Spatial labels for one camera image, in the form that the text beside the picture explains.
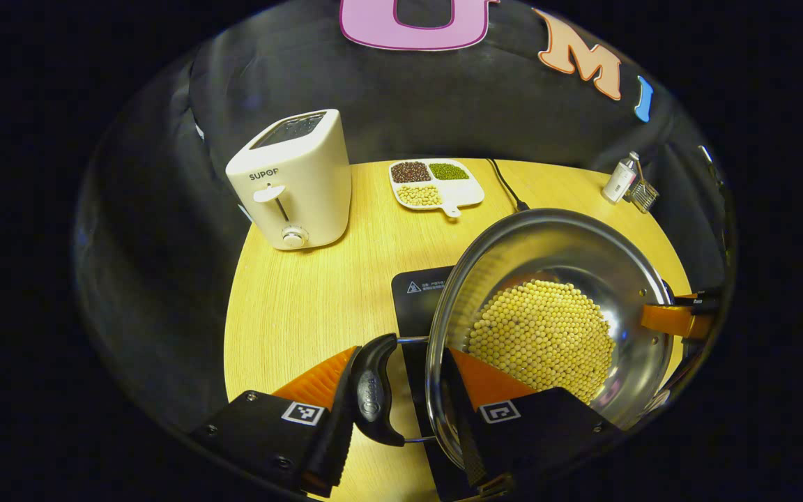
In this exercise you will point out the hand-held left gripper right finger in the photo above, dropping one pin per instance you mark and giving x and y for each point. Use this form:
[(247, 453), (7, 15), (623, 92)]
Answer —
[(470, 453)]

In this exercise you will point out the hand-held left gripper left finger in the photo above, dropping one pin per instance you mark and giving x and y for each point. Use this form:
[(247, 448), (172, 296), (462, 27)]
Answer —
[(335, 446)]

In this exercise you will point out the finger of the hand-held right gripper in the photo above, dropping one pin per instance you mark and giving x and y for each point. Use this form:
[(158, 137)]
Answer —
[(666, 321), (701, 301)]

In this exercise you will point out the black induction cooktop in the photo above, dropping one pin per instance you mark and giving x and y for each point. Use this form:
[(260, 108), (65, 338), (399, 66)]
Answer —
[(419, 300)]

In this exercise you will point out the large pile of yellow soybeans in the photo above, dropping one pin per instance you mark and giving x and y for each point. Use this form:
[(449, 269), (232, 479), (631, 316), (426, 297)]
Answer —
[(548, 335)]

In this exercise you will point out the glass jar with stick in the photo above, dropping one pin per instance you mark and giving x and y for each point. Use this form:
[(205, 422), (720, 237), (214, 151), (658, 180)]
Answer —
[(644, 194)]

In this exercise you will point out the small clear bottle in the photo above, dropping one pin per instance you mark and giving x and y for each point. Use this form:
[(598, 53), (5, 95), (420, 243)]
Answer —
[(619, 181)]

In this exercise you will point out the white divided dish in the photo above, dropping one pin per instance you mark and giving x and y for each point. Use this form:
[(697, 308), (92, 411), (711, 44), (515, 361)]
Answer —
[(461, 192)]

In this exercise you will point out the small pile of yellow soybeans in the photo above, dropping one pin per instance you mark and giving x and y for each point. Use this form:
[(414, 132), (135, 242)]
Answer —
[(419, 195)]

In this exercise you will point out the pile of green mung beans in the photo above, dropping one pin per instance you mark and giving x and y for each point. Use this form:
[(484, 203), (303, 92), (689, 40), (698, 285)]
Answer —
[(449, 171)]

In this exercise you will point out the white toaster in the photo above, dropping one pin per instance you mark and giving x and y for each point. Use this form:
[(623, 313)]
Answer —
[(297, 181)]

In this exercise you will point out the pile of red beans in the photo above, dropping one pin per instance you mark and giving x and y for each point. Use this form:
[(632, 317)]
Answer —
[(410, 171)]

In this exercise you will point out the black backdrop cloth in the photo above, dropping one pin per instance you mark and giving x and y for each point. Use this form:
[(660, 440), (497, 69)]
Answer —
[(304, 84)]

